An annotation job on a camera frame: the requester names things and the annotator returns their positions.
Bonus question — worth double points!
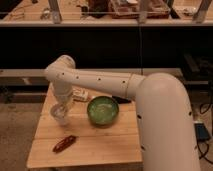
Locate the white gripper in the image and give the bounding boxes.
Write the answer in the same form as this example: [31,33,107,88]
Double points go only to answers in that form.
[53,96,73,115]

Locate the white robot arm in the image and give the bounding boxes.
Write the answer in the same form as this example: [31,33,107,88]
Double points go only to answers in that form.
[44,55,201,171]

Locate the green bowl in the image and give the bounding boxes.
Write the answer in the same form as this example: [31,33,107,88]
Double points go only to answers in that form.
[87,96,119,126]

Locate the red brown oblong object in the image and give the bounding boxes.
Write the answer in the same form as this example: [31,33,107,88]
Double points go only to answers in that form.
[52,135,77,153]

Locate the wooden folding table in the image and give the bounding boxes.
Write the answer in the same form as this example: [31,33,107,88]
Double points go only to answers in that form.
[27,86,142,169]

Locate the black rectangular block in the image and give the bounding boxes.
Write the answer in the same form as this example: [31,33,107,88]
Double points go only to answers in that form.
[112,96,131,104]

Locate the long background workbench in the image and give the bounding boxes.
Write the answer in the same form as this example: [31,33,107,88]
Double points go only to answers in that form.
[0,0,213,27]

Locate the black floor cable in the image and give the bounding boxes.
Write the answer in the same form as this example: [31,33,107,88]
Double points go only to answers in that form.
[196,99,213,166]

